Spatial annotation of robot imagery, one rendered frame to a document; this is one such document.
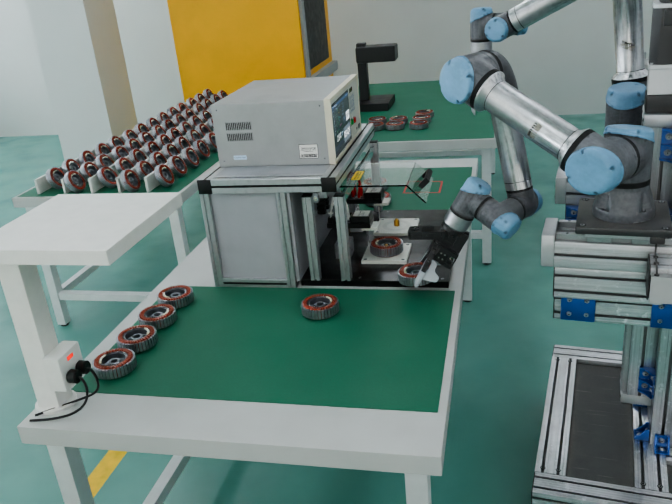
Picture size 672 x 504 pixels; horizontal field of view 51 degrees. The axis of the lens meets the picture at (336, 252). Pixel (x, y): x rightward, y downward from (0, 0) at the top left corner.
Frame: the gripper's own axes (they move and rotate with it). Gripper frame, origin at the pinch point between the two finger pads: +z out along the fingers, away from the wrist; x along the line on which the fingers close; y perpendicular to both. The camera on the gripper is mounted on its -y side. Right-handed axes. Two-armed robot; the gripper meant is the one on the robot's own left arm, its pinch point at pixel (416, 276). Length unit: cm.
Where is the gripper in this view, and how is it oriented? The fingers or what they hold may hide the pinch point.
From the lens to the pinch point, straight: 213.5
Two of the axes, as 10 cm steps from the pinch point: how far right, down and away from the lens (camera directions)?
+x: 2.2, -4.0, 8.9
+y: 8.9, 4.6, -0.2
